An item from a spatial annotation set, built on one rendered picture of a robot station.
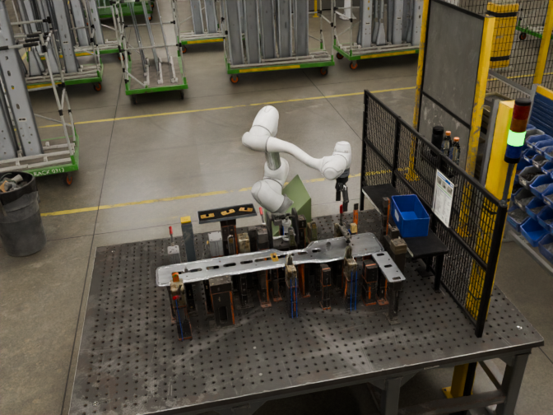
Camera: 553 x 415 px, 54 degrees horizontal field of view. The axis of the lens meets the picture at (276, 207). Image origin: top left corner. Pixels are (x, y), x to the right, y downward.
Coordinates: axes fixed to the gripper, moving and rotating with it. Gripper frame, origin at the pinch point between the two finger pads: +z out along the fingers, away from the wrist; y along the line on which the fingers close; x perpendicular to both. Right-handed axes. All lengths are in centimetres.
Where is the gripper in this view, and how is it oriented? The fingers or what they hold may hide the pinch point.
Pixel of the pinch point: (341, 204)
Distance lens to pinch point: 339.8
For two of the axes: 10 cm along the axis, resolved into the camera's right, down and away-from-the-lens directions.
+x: 9.8, -1.4, 1.6
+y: 2.1, 4.8, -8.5
